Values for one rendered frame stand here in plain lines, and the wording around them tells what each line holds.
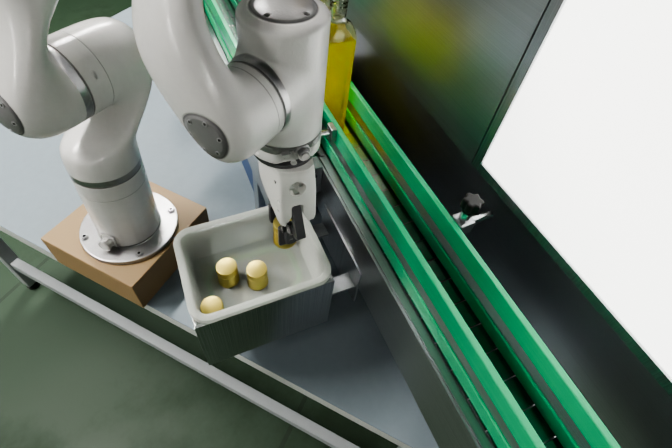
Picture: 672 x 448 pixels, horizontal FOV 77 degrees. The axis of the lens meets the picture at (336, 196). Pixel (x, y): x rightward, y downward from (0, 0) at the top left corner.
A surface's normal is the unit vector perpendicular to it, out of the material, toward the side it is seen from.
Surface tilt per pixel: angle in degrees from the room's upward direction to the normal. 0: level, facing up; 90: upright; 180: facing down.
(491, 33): 90
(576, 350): 90
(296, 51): 90
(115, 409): 0
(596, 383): 90
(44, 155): 0
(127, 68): 76
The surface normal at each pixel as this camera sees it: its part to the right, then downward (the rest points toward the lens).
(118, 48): 0.75, -0.16
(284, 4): 0.09, -0.65
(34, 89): 0.58, 0.48
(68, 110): 0.84, 0.48
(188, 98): -0.36, 0.58
